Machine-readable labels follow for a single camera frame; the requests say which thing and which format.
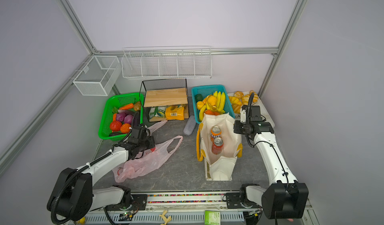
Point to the yellow striped croissant front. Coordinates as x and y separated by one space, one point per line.
236 108

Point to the yellow banana bunch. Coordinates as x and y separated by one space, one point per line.
218 109

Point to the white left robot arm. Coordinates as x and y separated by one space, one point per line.
73 195

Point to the striped croissant far right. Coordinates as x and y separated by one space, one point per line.
255 96

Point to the green card on rail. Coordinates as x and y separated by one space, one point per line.
212 218

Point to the yellow snack packet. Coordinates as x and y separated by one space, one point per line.
175 112

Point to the magenta onion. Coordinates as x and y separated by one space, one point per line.
128 119

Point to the long white wire basket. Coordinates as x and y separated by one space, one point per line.
167 62

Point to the yellow lemon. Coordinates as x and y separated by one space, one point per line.
199 105

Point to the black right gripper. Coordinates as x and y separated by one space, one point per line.
237 130

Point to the white plastic tray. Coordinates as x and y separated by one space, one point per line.
264 111

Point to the orange Fanta can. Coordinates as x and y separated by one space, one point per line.
216 132

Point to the brown potato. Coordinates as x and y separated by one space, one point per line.
137 106

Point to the orange pumpkin toy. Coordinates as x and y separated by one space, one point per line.
125 128

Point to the round bread roll back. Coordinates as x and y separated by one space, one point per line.
238 94

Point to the dark purple eggplant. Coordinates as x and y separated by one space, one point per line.
136 119

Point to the black wire wooden shelf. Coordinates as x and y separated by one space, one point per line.
164 92

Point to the red cola can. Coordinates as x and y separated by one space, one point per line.
217 146

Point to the yellow croissant left back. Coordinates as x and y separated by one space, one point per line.
235 100

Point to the cream canvas tote bag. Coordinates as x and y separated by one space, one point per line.
218 167

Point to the carrot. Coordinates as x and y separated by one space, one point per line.
127 107

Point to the red tomato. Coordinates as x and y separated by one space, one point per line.
115 126

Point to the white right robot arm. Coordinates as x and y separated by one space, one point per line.
285 198

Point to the teal plastic fruit basket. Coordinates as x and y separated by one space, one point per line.
209 90

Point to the green avocado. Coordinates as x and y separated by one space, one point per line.
199 98

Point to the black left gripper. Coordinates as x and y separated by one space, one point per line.
152 145

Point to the orange fruit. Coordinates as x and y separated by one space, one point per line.
209 112

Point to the striped croissant middle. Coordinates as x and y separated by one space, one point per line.
245 99

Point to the small white mesh basket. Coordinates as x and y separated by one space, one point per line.
98 76

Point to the green snack packet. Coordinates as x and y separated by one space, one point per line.
157 112

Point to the green plastic vegetable basket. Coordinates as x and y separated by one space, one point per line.
110 112

